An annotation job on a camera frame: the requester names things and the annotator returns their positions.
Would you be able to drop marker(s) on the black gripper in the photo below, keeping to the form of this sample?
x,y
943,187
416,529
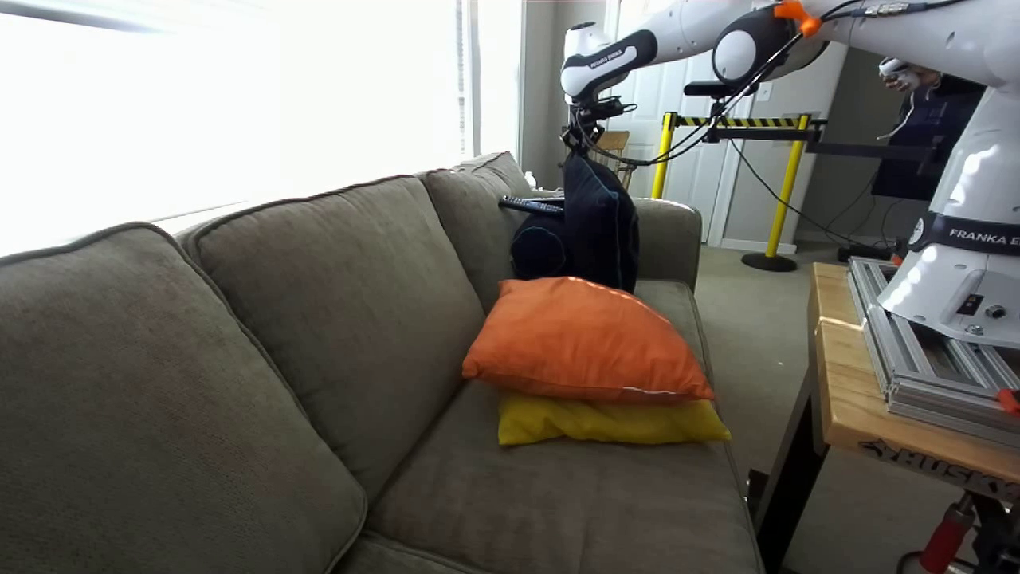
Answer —
x,y
595,109

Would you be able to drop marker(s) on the dark navy blue cloth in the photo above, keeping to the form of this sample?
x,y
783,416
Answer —
x,y
600,226

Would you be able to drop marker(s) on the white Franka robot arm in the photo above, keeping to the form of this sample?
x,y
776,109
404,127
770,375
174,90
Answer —
x,y
977,212

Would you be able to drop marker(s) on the dark blue teal-piped pillow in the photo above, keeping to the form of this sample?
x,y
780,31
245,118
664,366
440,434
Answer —
x,y
538,250

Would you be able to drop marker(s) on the orange pillow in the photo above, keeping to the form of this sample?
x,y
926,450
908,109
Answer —
x,y
585,340

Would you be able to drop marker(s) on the yellow pillow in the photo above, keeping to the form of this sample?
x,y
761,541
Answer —
x,y
607,421

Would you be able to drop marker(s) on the yellow black striped barrier belt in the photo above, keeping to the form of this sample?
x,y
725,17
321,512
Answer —
x,y
744,122

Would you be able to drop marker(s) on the grey-brown fabric sofa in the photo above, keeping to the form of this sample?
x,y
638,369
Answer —
x,y
321,321

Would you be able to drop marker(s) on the wooden table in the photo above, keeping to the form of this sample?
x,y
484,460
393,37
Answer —
x,y
849,395

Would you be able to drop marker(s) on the yellow barrier post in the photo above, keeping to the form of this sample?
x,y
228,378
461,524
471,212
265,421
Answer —
x,y
664,154
787,181

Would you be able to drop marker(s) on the aluminium rail base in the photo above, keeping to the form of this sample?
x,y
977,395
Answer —
x,y
934,372

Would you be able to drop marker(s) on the orange rail clamp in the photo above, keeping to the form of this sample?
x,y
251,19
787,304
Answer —
x,y
1007,403

